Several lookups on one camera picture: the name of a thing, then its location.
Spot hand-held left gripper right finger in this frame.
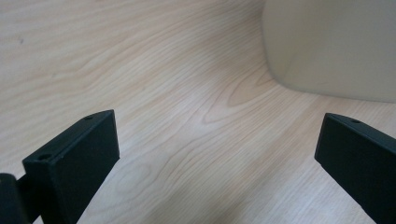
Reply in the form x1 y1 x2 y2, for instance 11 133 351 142
314 112 396 224

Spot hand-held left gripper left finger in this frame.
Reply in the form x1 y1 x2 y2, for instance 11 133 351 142
21 109 120 224

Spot beige plastic bin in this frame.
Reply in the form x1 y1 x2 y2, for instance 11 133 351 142
262 0 396 104

